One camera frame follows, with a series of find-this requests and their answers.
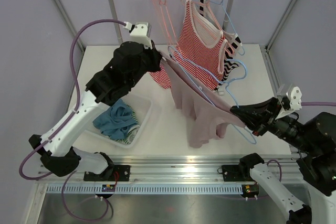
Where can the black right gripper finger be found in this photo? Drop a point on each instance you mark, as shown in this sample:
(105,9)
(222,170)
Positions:
(253,109)
(256,123)

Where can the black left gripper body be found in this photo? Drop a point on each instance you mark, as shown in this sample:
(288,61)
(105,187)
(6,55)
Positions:
(149,62)

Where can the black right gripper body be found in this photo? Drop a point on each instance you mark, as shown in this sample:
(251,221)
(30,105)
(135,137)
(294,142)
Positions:
(287,124)

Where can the mauve pink tank top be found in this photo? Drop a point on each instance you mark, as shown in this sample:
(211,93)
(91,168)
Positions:
(199,111)

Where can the pink wire hanger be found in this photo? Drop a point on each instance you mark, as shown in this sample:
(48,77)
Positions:
(168,24)
(158,13)
(212,11)

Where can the teal blue tank top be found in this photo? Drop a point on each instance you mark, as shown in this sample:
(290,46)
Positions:
(114,122)

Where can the green striped tank top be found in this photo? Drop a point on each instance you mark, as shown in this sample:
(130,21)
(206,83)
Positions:
(132,130)

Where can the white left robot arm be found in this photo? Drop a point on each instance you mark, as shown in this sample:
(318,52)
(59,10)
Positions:
(130,62)

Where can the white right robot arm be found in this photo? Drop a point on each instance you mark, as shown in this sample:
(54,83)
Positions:
(315,138)

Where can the red striped tank top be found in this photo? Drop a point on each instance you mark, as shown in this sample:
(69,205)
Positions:
(200,49)

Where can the black white striped tank top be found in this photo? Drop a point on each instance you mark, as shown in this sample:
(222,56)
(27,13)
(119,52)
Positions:
(233,46)

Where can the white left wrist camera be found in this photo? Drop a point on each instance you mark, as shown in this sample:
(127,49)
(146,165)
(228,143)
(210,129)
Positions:
(140,33)

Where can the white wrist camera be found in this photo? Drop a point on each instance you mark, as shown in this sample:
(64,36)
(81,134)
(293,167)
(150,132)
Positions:
(288,100)
(140,33)

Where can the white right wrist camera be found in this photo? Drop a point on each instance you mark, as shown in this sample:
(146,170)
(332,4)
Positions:
(288,100)

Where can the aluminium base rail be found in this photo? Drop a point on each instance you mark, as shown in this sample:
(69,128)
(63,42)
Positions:
(185,169)

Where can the white slotted cable duct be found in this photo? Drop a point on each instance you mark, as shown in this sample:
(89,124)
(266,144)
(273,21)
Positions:
(148,189)

